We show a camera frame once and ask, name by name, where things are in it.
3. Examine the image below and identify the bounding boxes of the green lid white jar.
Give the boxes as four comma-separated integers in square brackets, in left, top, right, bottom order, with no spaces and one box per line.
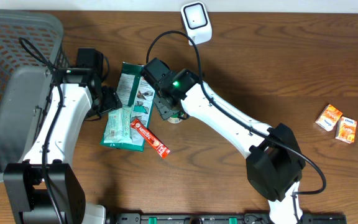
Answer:
[167,112,186,124]

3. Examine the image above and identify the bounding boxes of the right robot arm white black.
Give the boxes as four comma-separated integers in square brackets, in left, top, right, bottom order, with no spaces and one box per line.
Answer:
[143,68,306,223]

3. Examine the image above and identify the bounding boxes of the light green wipes packet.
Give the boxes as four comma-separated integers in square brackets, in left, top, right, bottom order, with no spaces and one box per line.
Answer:
[103,106,132,144]

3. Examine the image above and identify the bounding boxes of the green white gloves packet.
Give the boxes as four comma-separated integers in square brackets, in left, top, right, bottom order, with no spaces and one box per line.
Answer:
[100,62,155,152]

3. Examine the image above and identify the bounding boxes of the red nescafe stick sachet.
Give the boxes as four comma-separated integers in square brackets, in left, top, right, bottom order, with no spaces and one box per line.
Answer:
[131,118,170,159]

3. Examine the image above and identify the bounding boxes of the white barcode scanner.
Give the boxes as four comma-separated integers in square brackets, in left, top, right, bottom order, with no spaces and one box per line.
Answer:
[180,1,213,45]

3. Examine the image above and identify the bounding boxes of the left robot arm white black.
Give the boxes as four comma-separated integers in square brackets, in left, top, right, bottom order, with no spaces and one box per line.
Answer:
[3,68,113,223]

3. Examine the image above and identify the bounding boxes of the grey plastic mesh basket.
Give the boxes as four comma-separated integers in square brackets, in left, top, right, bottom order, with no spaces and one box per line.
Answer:
[0,9,69,183]

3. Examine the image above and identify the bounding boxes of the orange tissue pack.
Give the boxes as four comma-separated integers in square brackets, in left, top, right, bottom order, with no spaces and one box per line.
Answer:
[315,104,343,131]
[335,116,357,144]

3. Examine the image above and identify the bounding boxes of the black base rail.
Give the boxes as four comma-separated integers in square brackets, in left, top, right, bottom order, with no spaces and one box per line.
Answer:
[105,213,347,224]

